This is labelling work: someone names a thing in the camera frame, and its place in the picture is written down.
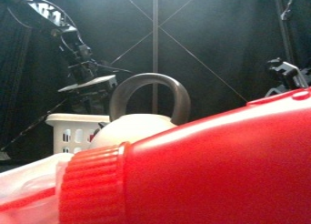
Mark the vertical grey frame pole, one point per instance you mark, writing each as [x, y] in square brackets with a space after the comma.
[155, 51]

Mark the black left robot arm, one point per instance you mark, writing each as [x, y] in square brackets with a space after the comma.
[60, 24]

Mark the white plastic slotted basket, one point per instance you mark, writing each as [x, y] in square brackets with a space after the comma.
[60, 120]

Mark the silver tape roll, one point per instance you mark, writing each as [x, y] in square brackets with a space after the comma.
[133, 129]

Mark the spray bottle with red sprayer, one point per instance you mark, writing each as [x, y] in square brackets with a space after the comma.
[210, 173]

